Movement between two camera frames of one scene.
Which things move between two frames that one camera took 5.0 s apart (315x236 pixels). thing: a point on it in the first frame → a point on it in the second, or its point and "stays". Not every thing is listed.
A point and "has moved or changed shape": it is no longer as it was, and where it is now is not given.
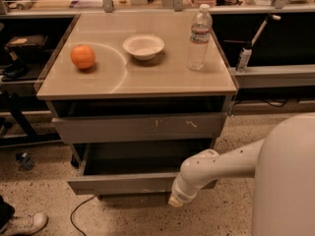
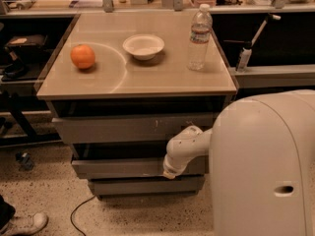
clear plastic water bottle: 201,28 stays
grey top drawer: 122,128 stays
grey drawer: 129,168 has moved or changed shape
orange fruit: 83,56 stays
